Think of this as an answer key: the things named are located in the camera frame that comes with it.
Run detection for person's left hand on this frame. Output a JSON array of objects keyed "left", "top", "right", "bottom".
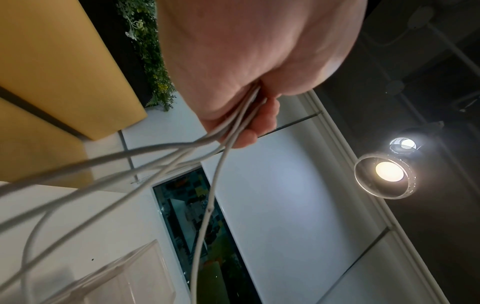
[{"left": 155, "top": 0, "right": 369, "bottom": 149}]

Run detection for white charging cables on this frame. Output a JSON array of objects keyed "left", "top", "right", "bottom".
[{"left": 0, "top": 84, "right": 271, "bottom": 304}]

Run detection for clear plastic drawer organizer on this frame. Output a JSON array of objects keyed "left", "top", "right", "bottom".
[{"left": 36, "top": 238, "right": 177, "bottom": 304}]

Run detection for green leafy plant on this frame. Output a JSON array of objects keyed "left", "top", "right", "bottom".
[{"left": 113, "top": 0, "right": 177, "bottom": 112}]

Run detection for wide white roller blind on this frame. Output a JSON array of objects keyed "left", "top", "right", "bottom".
[{"left": 202, "top": 92, "right": 391, "bottom": 304}]

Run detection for small ceiling spot lamp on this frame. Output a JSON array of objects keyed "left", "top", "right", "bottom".
[{"left": 387, "top": 137, "right": 419, "bottom": 155}]

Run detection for round glass pendant lamp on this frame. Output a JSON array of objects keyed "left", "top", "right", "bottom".
[{"left": 353, "top": 153, "right": 417, "bottom": 200}]

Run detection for yellow bench backrest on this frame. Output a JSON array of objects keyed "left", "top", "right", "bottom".
[{"left": 0, "top": 0, "right": 148, "bottom": 141}]

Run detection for dark glass window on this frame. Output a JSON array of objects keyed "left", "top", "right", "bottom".
[{"left": 151, "top": 166, "right": 264, "bottom": 304}]

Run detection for yellow bench seat cushion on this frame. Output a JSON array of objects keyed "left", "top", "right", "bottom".
[{"left": 0, "top": 98, "right": 94, "bottom": 188}]

